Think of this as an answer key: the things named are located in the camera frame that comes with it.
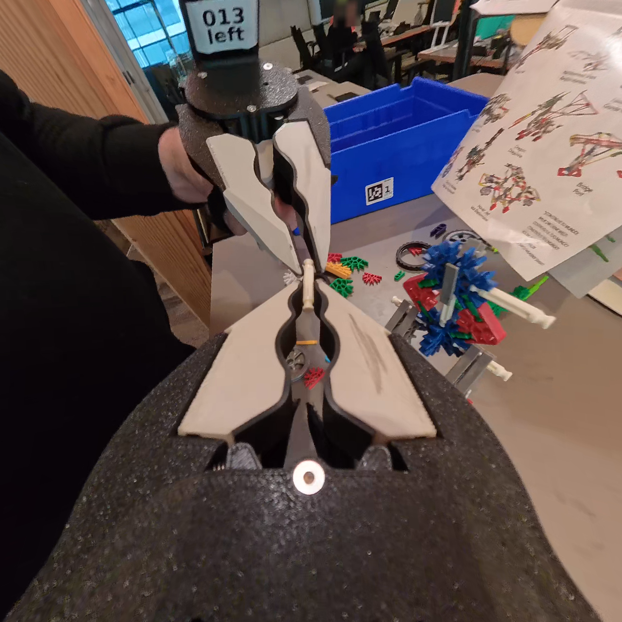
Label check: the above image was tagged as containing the colourful construction toy model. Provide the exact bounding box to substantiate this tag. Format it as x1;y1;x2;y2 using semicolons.
384;240;557;404

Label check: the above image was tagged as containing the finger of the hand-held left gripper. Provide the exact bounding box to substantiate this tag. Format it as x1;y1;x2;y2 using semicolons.
206;133;303;275
273;121;332;269

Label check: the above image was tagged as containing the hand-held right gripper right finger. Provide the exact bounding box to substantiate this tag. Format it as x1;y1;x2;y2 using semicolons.
311;282;437;469

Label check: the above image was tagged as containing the person's left hand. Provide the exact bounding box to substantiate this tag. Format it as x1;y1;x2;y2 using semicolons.
158;125;249;237

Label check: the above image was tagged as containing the wooden cabinet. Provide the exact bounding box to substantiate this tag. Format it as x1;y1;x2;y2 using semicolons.
0;0;212;331

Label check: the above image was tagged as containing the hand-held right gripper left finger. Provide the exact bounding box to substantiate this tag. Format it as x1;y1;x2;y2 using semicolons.
178;281;304;469

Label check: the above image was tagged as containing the white short rod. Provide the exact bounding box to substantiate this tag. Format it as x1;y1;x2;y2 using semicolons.
301;259;317;312

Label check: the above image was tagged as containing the printed white leaflet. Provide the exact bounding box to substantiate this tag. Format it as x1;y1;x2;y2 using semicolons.
549;253;622;298

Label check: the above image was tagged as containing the person's left forearm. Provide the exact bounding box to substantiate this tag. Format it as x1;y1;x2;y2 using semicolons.
0;70;178;222

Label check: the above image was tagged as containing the blue plastic bin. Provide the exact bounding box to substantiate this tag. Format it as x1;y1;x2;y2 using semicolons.
323;77;489;225

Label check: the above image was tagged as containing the printed instruction sheet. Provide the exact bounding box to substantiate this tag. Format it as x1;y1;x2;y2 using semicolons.
432;0;622;282

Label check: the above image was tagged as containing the round tan board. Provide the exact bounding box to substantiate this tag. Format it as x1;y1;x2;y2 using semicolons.
510;15;550;47

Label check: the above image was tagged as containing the black rubber tyre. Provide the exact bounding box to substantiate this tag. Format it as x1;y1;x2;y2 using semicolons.
395;241;433;270

